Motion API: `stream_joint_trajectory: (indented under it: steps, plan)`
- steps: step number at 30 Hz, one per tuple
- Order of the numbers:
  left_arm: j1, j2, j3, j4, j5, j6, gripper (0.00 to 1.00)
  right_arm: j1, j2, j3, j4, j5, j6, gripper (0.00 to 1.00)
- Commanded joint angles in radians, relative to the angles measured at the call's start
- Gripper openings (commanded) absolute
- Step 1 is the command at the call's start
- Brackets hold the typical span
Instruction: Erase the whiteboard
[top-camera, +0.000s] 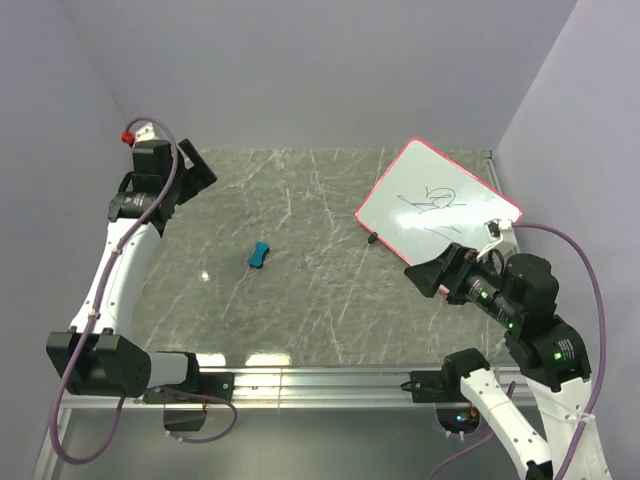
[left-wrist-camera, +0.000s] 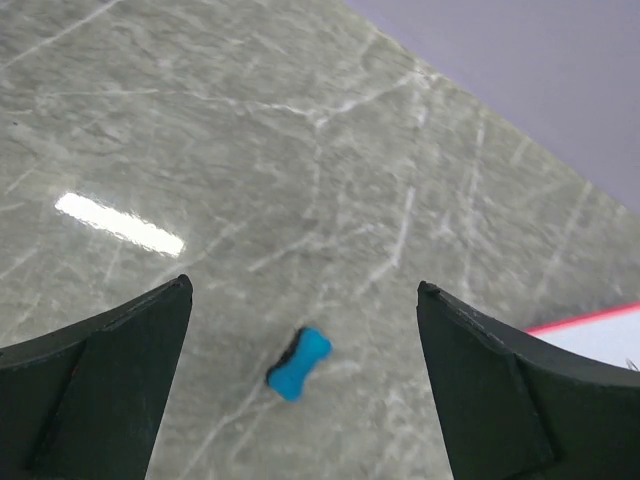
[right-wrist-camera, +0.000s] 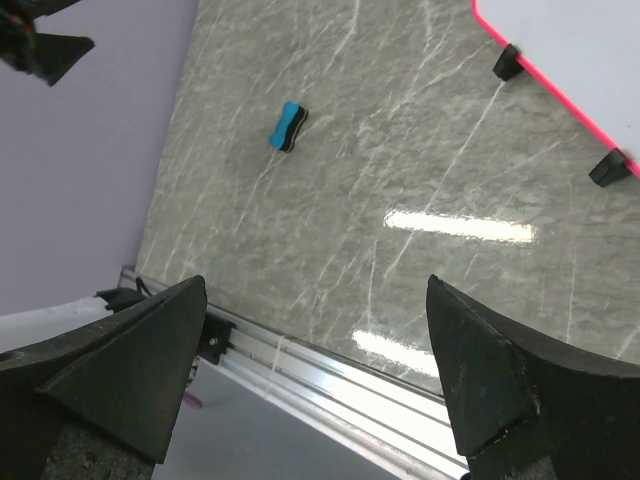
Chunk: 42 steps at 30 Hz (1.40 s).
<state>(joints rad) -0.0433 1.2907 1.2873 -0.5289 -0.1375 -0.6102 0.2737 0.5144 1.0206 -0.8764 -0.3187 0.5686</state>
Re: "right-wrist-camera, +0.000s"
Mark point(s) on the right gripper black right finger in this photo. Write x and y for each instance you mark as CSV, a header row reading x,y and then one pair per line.
x,y
524,405

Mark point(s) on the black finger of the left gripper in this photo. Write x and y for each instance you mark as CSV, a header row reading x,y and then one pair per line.
x,y
47,56

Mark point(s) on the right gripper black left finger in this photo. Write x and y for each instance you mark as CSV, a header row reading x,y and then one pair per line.
x,y
101,401

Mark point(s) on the blue black whiteboard eraser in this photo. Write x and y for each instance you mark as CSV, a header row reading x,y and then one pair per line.
x,y
292,118

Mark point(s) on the pink framed whiteboard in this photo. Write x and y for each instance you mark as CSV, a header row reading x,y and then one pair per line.
x,y
585,53

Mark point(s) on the black whiteboard stand foot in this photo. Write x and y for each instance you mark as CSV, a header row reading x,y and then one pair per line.
x,y
507,65
610,169

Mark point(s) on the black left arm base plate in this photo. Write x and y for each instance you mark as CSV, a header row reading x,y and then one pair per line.
x,y
216,332

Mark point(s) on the aluminium extrusion rail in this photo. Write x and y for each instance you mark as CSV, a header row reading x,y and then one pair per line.
x,y
277,407

